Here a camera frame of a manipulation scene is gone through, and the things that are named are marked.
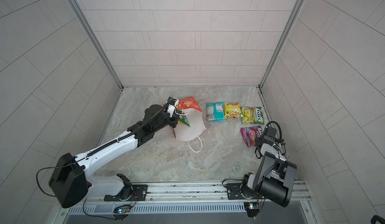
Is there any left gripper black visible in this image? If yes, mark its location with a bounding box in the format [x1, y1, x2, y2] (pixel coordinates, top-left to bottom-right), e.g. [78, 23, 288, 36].
[151, 109, 183, 133]

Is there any green mango tea candy packet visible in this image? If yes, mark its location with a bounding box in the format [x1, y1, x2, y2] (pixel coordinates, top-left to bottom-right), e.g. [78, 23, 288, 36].
[178, 115, 190, 127]

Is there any red paper gift bag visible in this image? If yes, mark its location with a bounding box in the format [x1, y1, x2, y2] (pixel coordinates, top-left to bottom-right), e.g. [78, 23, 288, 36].
[164, 97, 206, 153]

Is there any purple snack packet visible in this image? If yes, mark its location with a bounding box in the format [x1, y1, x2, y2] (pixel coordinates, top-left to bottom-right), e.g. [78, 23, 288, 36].
[240, 126, 263, 147]

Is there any teal snack packet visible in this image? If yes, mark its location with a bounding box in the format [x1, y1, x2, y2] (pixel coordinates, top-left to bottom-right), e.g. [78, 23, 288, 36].
[206, 102, 226, 122]

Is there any yellow green snack packet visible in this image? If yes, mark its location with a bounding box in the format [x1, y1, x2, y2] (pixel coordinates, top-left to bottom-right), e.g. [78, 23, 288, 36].
[224, 102, 242, 119]

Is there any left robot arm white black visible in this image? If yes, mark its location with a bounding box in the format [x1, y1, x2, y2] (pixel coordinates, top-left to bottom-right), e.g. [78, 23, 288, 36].
[49, 103, 183, 209]

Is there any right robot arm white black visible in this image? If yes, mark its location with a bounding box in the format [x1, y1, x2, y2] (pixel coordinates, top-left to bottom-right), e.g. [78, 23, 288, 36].
[241, 121, 297, 207]

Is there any right circuit board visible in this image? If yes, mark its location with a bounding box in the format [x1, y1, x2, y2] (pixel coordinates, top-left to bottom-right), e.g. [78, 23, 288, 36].
[244, 203, 261, 218]

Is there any circuit board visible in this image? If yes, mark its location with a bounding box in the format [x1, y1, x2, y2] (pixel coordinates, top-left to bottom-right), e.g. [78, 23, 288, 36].
[244, 203, 261, 218]
[113, 205, 132, 215]

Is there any left circuit board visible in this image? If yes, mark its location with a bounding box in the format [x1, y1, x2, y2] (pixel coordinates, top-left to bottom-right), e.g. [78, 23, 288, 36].
[113, 205, 132, 215]

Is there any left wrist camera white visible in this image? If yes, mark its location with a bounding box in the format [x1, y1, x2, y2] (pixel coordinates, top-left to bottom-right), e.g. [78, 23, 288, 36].
[167, 97, 179, 118]

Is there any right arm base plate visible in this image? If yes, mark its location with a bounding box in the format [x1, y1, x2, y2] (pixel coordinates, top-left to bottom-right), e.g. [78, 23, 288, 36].
[224, 183, 264, 200]

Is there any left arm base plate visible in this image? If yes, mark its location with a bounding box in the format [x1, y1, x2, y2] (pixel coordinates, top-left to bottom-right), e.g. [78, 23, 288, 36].
[104, 184, 148, 202]

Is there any aluminium mounting rail frame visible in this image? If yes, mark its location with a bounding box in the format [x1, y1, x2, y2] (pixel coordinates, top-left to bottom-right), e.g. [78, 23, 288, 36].
[54, 180, 319, 224]

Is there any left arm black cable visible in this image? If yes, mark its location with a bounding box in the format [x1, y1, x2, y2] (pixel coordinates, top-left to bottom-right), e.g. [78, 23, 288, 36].
[35, 163, 76, 198]

